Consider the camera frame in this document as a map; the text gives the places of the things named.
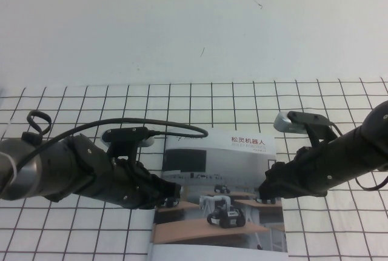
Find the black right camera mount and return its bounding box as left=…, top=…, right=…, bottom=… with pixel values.
left=287, top=110, right=340, bottom=153

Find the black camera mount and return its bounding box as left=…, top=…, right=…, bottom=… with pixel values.
left=287, top=110, right=340, bottom=153
left=101, top=126, right=152, bottom=167

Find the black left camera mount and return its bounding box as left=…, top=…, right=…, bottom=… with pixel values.
left=101, top=126, right=152, bottom=167

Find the white zip tie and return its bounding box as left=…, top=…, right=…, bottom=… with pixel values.
left=0, top=150, right=19, bottom=183

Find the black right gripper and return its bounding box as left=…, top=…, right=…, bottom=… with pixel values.
left=257, top=148, right=316, bottom=205

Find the black right camera cable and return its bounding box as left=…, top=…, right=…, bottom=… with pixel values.
left=330, top=121, right=388, bottom=193

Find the black camera cable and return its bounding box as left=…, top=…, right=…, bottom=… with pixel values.
left=12, top=110, right=210, bottom=180
left=330, top=121, right=388, bottom=193

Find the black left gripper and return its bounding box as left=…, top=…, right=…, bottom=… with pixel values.
left=114, top=158, right=183, bottom=211

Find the AgileX robotics catalogue book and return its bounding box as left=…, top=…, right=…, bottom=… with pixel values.
left=147, top=127, right=289, bottom=261

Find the black left camera cable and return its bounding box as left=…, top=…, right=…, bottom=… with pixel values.
left=12, top=110, right=210, bottom=180

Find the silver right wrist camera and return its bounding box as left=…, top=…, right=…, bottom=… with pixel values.
left=272, top=111, right=304, bottom=134

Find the white black-grid tablecloth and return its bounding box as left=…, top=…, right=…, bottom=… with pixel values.
left=0, top=78, right=388, bottom=261

